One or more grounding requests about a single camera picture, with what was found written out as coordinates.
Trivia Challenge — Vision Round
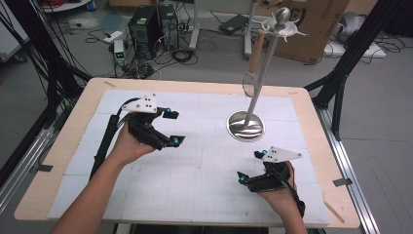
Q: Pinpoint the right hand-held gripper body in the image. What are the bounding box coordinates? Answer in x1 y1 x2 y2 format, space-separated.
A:
247 145 304 193

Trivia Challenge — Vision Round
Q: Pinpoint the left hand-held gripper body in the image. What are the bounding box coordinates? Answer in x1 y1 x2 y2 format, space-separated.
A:
121 93 173 151

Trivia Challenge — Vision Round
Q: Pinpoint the silver metal hook stand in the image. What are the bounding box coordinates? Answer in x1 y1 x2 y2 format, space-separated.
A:
226 6 309 142

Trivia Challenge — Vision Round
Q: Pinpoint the mesh strainer with wooden handle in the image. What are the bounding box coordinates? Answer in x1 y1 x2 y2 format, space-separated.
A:
241 28 266 98

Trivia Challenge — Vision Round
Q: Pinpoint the person's right hand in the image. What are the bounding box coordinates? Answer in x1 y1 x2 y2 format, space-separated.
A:
257 161 301 214

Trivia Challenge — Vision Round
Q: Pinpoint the person's left hand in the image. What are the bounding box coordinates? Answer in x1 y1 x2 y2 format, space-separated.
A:
107 122 158 168

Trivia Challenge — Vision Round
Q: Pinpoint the white grid mat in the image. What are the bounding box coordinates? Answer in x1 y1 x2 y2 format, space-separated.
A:
47 89 331 227

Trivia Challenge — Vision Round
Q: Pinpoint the white device with green light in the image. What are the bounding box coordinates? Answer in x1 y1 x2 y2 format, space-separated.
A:
113 39 127 66

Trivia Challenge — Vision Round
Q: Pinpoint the large black computer tower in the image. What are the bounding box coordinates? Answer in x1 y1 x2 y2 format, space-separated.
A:
128 5 164 61

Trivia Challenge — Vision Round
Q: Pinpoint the white power strip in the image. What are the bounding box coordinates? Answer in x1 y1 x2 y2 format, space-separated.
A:
102 30 124 45

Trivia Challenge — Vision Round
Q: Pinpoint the slim black computer tower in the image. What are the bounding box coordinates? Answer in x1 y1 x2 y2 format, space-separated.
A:
158 3 180 52

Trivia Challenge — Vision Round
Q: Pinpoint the white metal stand leg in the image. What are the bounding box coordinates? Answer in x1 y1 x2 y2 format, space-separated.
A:
188 0 201 51
244 0 258 61

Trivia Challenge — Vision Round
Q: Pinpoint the flat black device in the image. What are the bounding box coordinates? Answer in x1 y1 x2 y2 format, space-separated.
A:
218 14 249 35

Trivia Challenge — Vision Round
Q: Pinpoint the large cardboard box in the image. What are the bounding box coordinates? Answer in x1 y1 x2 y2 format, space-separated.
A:
255 0 351 64

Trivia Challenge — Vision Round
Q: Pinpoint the white flat board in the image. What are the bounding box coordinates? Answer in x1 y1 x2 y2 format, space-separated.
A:
323 40 388 59

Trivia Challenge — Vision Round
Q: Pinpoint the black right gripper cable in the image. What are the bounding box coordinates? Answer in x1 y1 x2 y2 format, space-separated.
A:
272 165 307 218

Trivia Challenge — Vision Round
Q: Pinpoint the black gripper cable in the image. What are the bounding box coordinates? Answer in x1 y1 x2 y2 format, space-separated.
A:
272 165 307 218
89 97 141 180

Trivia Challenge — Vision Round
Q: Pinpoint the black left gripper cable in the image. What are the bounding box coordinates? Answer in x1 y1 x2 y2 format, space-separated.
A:
89 97 141 180

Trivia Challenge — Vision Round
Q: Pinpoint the coiled black cable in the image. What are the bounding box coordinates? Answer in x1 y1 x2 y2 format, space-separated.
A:
170 48 200 66

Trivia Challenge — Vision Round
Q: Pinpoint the aluminium rail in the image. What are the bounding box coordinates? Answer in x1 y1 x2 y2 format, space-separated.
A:
316 106 382 234
0 126 56 213

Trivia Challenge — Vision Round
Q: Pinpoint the black metal frame with cables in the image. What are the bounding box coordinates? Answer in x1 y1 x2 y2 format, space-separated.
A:
0 0 93 129

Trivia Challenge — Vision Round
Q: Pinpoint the black metal frame strut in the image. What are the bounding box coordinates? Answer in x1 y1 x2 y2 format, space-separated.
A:
304 0 401 142

